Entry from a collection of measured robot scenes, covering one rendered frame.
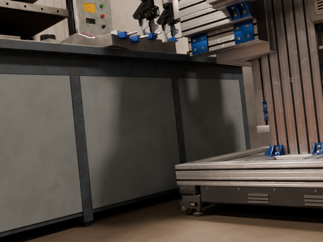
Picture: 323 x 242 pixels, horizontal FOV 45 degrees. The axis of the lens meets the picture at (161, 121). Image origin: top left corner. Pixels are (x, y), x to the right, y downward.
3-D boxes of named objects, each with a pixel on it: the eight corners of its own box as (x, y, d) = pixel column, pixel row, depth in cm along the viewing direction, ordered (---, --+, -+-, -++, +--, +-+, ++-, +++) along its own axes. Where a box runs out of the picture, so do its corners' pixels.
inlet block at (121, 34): (140, 38, 184) (139, 27, 184) (134, 37, 180) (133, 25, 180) (118, 44, 191) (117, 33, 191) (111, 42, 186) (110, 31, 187)
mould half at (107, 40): (142, 52, 202) (140, 30, 202) (112, 44, 179) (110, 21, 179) (69, 68, 226) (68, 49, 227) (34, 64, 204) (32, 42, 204)
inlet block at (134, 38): (152, 42, 194) (151, 31, 194) (146, 40, 189) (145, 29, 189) (130, 47, 200) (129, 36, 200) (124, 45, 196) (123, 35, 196)
